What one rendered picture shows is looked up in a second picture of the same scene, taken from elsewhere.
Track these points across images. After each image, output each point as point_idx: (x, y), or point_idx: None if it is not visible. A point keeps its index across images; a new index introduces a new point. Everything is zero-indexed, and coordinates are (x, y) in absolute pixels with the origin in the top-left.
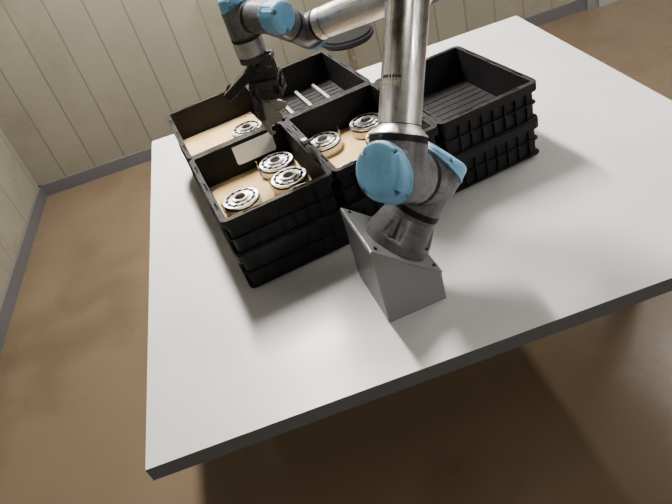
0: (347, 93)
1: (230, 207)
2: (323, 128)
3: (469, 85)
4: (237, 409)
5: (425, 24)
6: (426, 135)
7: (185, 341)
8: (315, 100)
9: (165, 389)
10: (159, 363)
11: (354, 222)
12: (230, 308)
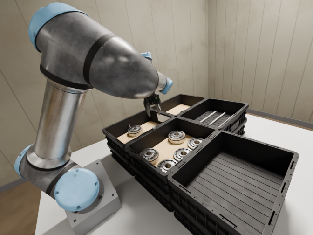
0: (203, 125)
1: (128, 128)
2: (188, 131)
3: (279, 183)
4: None
5: (50, 103)
6: (35, 165)
7: (93, 149)
8: (221, 120)
9: (75, 154)
10: (86, 148)
11: (85, 168)
12: (105, 154)
